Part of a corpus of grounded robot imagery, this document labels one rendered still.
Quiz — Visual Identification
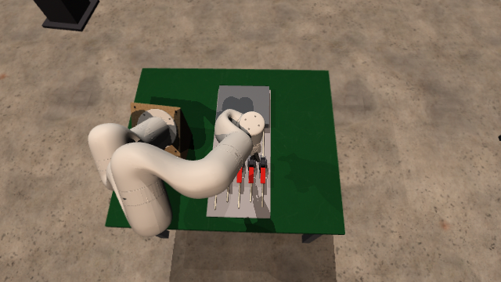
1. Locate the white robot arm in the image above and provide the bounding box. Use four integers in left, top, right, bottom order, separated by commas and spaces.
88, 109, 265, 237

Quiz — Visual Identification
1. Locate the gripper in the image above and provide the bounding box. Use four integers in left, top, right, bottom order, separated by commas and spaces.
250, 143, 261, 163

